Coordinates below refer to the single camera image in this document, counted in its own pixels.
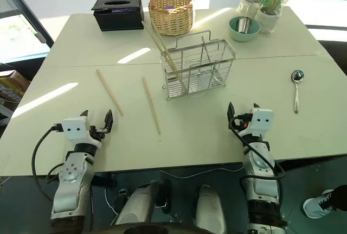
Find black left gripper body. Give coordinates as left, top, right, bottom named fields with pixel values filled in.
left=88, top=125, right=111, bottom=141

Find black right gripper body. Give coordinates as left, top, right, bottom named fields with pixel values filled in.
left=230, top=113, right=253, bottom=134

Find wooden chopstick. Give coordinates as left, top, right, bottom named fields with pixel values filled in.
left=96, top=69, right=125, bottom=116
left=155, top=28, right=177, bottom=72
left=140, top=21, right=188, bottom=94
left=142, top=77, right=161, bottom=135

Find silver metal spoon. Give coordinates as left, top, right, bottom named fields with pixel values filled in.
left=290, top=69, right=305, bottom=114

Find pale green bowl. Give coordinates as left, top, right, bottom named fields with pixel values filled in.
left=229, top=16, right=262, bottom=42

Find cardboard box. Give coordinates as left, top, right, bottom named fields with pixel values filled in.
left=0, top=70, right=31, bottom=102

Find silver left robot leg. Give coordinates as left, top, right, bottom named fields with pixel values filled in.
left=113, top=181, right=164, bottom=226

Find silver robot leg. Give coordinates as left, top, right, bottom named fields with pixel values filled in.
left=113, top=181, right=164, bottom=226
left=194, top=185, right=227, bottom=234

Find small metal cup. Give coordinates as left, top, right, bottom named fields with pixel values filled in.
left=237, top=17, right=252, bottom=34

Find silver right robot leg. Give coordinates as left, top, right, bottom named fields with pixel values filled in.
left=194, top=185, right=227, bottom=234

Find large potted plant in sleeve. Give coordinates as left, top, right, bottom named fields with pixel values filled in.
left=254, top=0, right=302, bottom=34

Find black tissue box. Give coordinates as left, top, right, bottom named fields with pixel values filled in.
left=91, top=0, right=145, bottom=32

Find white sneaker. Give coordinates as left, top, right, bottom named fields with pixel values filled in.
left=303, top=189, right=336, bottom=220

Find woven wicker basket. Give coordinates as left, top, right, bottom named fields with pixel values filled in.
left=147, top=0, right=196, bottom=36

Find person's dark trouser leg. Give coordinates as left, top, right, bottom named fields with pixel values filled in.
left=328, top=185, right=347, bottom=218

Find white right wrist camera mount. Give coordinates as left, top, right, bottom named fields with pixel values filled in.
left=243, top=107, right=274, bottom=138

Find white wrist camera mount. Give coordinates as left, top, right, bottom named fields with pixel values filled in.
left=61, top=116, right=102, bottom=148
left=243, top=107, right=274, bottom=138

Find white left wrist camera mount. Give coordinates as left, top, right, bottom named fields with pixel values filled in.
left=61, top=116, right=102, bottom=148

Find metal wire cutlery rack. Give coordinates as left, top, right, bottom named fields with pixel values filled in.
left=160, top=29, right=237, bottom=102

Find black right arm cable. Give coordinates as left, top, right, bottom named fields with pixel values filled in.
left=229, top=115, right=286, bottom=181

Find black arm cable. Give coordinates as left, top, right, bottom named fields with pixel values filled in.
left=31, top=123, right=65, bottom=203
left=229, top=115, right=286, bottom=181

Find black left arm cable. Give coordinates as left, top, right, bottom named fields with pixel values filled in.
left=31, top=123, right=65, bottom=203

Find thin white cable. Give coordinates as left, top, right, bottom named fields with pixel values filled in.
left=159, top=166, right=245, bottom=180

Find dark window frame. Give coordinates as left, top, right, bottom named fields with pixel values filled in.
left=0, top=0, right=55, bottom=53

